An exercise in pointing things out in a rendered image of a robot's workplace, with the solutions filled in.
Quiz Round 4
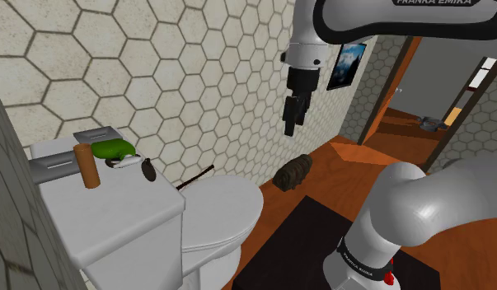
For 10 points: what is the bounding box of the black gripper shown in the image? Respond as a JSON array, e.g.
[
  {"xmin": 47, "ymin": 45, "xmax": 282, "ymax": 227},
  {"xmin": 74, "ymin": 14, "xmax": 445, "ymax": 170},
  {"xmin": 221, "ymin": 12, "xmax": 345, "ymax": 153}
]
[{"xmin": 282, "ymin": 65, "xmax": 321, "ymax": 138}]

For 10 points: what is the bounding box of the brown barrel-shaped object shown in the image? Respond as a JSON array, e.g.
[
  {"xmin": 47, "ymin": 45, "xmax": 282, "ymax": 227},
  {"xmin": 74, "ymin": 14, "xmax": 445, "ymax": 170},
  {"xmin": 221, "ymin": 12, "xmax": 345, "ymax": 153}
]
[{"xmin": 271, "ymin": 153, "xmax": 314, "ymax": 192}]

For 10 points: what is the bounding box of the orange-brown wooden door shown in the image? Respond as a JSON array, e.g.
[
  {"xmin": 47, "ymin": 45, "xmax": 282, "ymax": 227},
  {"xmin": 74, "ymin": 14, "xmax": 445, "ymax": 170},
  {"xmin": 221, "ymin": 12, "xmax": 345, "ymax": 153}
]
[{"xmin": 356, "ymin": 35, "xmax": 424, "ymax": 147}]

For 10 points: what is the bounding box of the thin black stick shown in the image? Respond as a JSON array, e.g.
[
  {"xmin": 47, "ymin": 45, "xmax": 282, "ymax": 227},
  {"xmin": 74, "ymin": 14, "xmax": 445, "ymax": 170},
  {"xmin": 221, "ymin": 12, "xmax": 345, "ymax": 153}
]
[{"xmin": 175, "ymin": 164, "xmax": 216, "ymax": 191}]

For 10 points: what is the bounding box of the grey object on floor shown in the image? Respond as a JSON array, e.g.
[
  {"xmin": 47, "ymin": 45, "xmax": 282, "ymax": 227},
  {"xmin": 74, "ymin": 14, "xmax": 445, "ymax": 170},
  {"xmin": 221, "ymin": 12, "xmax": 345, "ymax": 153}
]
[{"xmin": 417, "ymin": 115, "xmax": 449, "ymax": 132}]

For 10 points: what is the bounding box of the black robot stand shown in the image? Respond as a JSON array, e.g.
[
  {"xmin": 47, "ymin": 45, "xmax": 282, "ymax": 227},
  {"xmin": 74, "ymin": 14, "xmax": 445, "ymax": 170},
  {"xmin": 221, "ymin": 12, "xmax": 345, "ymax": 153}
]
[{"xmin": 231, "ymin": 194, "xmax": 443, "ymax": 290}]

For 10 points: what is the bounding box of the black oval object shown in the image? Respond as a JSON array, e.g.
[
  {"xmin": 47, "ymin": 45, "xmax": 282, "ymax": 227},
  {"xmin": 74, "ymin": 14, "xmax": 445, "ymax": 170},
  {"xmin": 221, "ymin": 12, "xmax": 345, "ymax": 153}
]
[{"xmin": 140, "ymin": 157, "xmax": 158, "ymax": 183}]

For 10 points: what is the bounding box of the white and brown brush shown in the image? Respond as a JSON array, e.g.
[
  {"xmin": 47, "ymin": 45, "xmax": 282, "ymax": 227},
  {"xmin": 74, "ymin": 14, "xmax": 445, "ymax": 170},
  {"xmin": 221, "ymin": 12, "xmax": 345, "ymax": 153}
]
[{"xmin": 105, "ymin": 153, "xmax": 143, "ymax": 170}]

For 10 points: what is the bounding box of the grey flat tray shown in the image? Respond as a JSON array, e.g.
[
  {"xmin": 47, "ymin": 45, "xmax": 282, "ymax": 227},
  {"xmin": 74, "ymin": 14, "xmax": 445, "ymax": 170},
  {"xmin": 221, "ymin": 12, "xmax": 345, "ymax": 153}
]
[{"xmin": 73, "ymin": 125, "xmax": 125, "ymax": 145}]

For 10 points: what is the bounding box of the white toilet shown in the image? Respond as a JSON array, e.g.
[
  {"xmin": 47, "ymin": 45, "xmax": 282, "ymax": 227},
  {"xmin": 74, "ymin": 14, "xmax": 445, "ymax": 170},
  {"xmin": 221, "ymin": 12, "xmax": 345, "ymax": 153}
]
[{"xmin": 29, "ymin": 128, "xmax": 265, "ymax": 290}]

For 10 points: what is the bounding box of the brown cylinder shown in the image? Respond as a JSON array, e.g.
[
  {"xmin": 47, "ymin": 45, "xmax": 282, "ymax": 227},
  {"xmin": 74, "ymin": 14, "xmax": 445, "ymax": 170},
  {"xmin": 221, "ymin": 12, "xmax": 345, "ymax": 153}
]
[{"xmin": 73, "ymin": 143, "xmax": 102, "ymax": 190}]

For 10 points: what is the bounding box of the framed blue wall picture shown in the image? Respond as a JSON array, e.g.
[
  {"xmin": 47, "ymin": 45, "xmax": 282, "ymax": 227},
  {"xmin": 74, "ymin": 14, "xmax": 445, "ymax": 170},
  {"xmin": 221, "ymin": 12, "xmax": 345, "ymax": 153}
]
[{"xmin": 326, "ymin": 41, "xmax": 368, "ymax": 91}]

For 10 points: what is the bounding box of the grey wall-mounted bar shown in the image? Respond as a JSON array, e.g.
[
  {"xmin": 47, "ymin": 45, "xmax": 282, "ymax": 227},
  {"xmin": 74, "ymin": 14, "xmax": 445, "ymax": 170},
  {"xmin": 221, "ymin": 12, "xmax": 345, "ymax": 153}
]
[{"xmin": 28, "ymin": 152, "xmax": 81, "ymax": 185}]

